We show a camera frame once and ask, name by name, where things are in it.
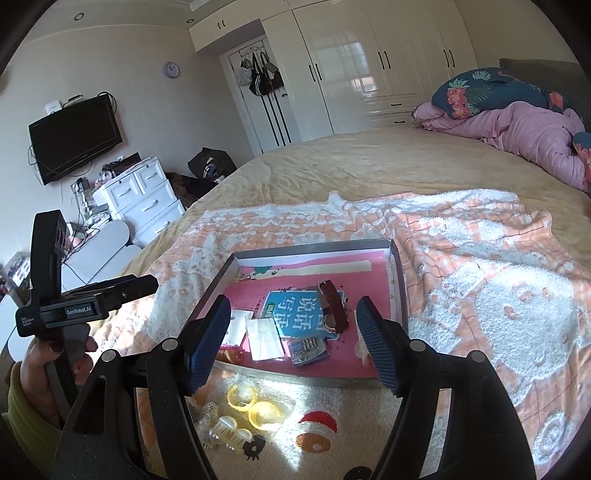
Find television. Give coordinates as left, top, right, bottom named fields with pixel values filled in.
left=28, top=95, right=123, bottom=186

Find purple quilt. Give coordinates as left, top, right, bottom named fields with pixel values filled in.
left=411, top=102, right=591, bottom=192

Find white door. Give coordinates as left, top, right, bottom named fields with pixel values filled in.
left=219, top=37, right=291, bottom=155

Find hanging bags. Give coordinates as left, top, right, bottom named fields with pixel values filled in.
left=235, top=51, right=284, bottom=96

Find pile of desk items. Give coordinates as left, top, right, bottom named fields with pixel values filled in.
left=69, top=175, right=112, bottom=232

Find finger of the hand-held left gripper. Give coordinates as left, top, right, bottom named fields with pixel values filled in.
left=62, top=274, right=158, bottom=312

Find person's left hand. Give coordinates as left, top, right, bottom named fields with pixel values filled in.
left=9, top=335, right=99, bottom=428

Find black bag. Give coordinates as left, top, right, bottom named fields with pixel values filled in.
left=187, top=148, right=238, bottom=181

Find stud earring card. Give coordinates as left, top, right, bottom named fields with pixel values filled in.
left=221, top=309, right=254, bottom=348

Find white wardrobe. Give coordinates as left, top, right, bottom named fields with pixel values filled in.
left=189, top=0, right=481, bottom=153

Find orange and white blanket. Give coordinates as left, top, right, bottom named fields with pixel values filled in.
left=88, top=189, right=591, bottom=480

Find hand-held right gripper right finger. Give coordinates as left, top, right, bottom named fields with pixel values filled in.
left=355, top=295, right=532, bottom=480

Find yellow hoop earrings bag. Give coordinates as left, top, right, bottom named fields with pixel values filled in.
left=225, top=383, right=296, bottom=435

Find person's left forearm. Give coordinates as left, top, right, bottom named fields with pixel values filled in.
left=0, top=362, right=65, bottom=453

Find yellow bed sheet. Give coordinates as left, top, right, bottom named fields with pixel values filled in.
left=124, top=124, right=591, bottom=278

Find white chair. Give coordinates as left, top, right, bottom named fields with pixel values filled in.
left=60, top=219, right=144, bottom=294

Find grey cardboard box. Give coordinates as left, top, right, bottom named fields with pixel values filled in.
left=187, top=239, right=409, bottom=380

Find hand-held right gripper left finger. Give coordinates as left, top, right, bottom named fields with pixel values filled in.
left=51, top=294, right=232, bottom=480

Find white drawer chest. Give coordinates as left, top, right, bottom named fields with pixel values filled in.
left=92, top=157, right=186, bottom=247

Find pink picture book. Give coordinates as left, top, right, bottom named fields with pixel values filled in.
left=217, top=258, right=393, bottom=377

